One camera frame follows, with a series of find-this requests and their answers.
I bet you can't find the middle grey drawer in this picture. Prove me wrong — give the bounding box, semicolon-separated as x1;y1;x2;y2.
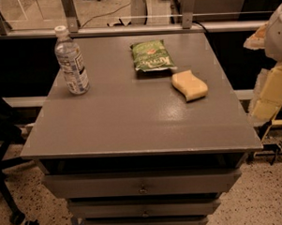
68;198;221;218

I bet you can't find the black floor cable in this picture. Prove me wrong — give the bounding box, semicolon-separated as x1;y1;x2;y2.
79;0;156;29

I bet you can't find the clear plastic water bottle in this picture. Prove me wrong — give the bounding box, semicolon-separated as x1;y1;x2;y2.
54;26;89;95

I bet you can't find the yellow sponge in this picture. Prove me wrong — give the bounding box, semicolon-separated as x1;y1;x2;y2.
171;70;209;102

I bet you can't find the grey metal railing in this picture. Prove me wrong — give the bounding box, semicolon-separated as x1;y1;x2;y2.
0;0;269;39

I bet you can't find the black office chair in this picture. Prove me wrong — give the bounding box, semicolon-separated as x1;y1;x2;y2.
0;97;27;225

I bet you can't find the bottom grey drawer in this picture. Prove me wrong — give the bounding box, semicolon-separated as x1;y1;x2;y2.
85;217;208;225

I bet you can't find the grey drawer cabinet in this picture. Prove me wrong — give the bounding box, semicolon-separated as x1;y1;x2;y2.
15;28;267;225

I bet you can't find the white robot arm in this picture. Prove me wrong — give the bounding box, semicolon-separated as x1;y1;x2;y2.
243;4;282;124

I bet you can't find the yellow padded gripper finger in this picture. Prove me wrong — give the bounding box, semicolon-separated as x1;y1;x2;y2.
249;62;282;123
243;23;268;51

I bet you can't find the grey drawer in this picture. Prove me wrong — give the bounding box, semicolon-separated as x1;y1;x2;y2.
68;198;221;218
43;169;241;199
85;217;208;225

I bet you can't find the top grey drawer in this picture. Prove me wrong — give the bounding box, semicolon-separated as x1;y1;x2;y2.
43;169;241;199

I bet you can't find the green chip bag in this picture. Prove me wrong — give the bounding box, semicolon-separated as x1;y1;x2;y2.
130;39;176;72

